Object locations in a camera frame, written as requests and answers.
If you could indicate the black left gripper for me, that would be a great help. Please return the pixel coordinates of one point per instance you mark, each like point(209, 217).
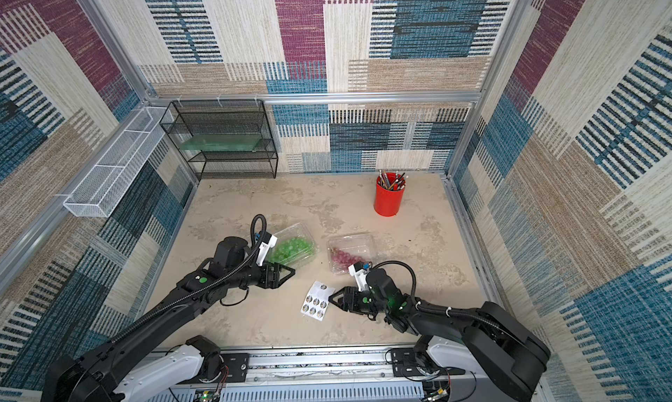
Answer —
point(276, 281)

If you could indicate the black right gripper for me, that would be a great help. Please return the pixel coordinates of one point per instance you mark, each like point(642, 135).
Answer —
point(353, 300)

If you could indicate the clear box of red grapes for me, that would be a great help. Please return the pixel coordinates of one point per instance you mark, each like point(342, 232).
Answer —
point(344, 251)

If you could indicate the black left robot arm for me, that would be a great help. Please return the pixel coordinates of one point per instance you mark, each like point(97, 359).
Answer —
point(97, 375)

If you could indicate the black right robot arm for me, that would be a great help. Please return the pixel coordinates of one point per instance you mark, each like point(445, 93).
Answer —
point(512, 356)

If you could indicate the clear box of green grapes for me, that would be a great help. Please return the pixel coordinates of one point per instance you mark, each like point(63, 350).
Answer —
point(295, 246)

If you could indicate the red pencil cup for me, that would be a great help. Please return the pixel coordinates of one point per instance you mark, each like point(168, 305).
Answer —
point(387, 203)

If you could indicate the pencils in red cup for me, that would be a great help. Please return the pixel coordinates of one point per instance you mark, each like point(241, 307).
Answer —
point(392, 181)

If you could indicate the green mat on shelf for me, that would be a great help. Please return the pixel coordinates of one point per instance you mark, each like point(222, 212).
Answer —
point(221, 143)

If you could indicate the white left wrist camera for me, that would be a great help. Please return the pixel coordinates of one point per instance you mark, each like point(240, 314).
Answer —
point(266, 242)

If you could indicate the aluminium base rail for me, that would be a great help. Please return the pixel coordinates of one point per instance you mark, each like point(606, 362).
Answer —
point(341, 373)

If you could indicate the black wire mesh shelf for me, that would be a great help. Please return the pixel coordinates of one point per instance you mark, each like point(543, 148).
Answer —
point(185, 119)

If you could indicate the white wire mesh basket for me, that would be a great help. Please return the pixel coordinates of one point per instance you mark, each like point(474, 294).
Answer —
point(106, 183)

